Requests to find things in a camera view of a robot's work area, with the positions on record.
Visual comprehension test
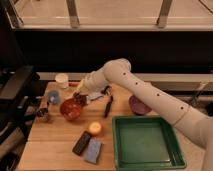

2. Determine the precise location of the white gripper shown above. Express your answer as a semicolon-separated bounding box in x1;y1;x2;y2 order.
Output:
75;74;99;95

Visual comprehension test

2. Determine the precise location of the dark red grape bunch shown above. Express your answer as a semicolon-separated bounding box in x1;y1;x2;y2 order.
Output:
73;93;87;106

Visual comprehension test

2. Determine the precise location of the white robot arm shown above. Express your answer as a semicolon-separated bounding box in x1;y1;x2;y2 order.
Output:
77;58;213;171

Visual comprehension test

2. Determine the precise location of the red bowl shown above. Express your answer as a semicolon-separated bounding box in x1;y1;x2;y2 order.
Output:
60;98;83;121

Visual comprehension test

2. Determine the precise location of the purple bowl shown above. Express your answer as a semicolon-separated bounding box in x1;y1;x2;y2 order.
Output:
129;95;152;115

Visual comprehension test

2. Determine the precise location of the red marker pen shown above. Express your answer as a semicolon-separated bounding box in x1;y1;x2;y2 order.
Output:
69;82;79;87

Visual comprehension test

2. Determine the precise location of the light blue cloth packet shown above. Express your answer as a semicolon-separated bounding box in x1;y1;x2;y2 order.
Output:
86;92;103;102

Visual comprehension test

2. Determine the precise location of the white cup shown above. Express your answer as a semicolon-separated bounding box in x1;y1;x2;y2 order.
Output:
55;73;69;89

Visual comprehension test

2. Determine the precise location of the blue lidded small jar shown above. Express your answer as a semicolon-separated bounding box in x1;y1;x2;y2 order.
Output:
47;90;60;105

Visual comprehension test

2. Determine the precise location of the orange fruit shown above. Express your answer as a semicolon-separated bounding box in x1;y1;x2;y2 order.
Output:
88;122;102;135

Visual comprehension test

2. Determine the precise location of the small dark metal cup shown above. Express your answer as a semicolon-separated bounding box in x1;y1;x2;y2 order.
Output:
36;108;50;122

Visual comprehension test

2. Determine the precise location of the blue sponge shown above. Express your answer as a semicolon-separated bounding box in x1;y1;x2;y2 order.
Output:
84;138;102;164

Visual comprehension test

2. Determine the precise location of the black rectangular block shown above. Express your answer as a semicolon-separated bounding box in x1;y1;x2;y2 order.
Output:
72;131;92;155

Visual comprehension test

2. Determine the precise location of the black chair at left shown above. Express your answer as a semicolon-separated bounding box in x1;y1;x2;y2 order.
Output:
0;66;40;171

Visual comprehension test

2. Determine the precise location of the green plastic tray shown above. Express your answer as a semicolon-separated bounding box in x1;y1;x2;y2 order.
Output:
112;116;187;171

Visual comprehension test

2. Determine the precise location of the black handled brush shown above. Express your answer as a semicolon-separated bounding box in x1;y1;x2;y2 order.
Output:
102;86;114;118

